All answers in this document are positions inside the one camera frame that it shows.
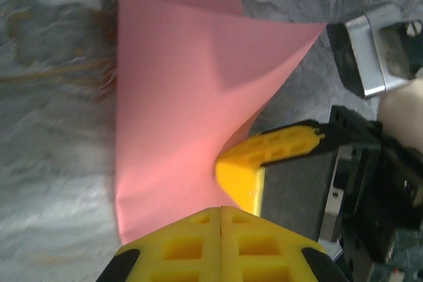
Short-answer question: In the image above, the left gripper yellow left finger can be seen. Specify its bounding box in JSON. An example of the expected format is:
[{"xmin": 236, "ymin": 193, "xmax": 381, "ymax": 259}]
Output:
[{"xmin": 95, "ymin": 207, "xmax": 221, "ymax": 282}]

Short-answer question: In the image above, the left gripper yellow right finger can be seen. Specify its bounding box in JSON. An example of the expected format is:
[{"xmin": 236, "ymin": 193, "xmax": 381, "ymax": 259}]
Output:
[{"xmin": 220, "ymin": 207, "xmax": 348, "ymax": 282}]

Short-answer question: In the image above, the pink paper sheet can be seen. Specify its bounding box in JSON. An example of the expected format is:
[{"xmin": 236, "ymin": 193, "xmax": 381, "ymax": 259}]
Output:
[{"xmin": 114, "ymin": 0, "xmax": 328, "ymax": 245}]

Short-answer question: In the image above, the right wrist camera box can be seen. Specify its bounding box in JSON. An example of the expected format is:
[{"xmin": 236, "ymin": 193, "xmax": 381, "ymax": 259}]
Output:
[{"xmin": 325, "ymin": 3, "xmax": 423, "ymax": 100}]

